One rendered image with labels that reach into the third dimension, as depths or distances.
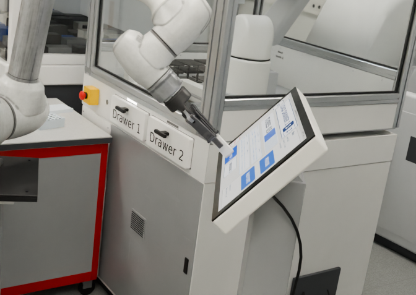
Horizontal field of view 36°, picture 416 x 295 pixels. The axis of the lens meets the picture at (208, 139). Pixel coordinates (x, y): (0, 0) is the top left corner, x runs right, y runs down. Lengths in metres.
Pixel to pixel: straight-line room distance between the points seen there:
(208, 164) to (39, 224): 0.87
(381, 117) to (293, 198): 1.08
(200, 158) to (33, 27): 0.69
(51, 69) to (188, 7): 1.62
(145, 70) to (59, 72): 1.59
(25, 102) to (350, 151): 1.24
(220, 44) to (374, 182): 1.04
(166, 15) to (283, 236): 0.66
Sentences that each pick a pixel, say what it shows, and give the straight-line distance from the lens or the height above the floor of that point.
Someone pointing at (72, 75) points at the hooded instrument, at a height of 0.85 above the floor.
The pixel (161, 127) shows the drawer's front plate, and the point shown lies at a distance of 2.35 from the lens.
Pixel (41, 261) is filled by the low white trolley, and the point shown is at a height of 0.23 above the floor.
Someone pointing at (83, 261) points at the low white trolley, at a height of 0.19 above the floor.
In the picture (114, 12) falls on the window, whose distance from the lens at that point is 2.75.
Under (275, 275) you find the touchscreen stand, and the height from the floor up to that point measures 0.75.
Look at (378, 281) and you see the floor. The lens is 3.59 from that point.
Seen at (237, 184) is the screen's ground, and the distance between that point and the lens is 1.57.
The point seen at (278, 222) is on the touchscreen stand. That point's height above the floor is 0.90.
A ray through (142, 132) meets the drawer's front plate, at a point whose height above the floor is 0.85.
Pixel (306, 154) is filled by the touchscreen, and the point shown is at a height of 1.15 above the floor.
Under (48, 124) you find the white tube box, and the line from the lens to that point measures 2.74.
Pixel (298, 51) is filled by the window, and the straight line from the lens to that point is 2.29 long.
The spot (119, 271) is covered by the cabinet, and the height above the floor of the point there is 0.20.
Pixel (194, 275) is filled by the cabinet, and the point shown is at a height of 0.45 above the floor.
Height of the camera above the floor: 1.57
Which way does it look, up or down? 17 degrees down
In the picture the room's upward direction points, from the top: 8 degrees clockwise
